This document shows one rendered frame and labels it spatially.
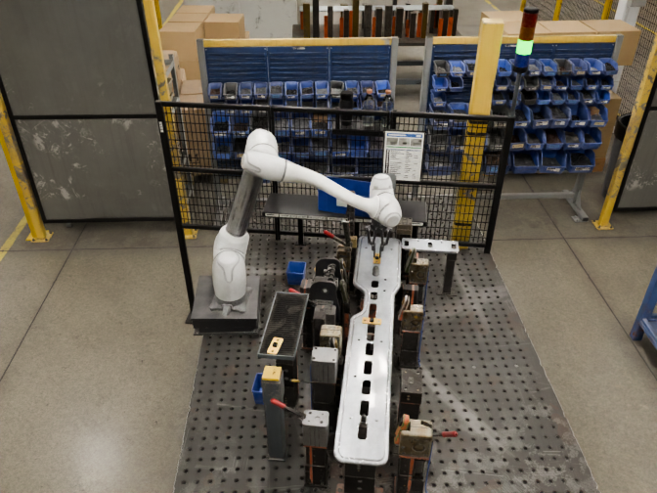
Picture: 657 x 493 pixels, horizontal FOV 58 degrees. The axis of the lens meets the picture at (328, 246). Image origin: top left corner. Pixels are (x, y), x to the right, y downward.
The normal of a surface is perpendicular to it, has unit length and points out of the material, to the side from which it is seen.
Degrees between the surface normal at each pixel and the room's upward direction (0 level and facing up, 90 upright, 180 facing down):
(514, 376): 0
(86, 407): 0
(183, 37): 90
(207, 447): 0
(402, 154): 90
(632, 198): 91
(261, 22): 90
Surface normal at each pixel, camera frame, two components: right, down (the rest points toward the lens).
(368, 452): 0.00, -0.82
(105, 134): 0.04, 0.55
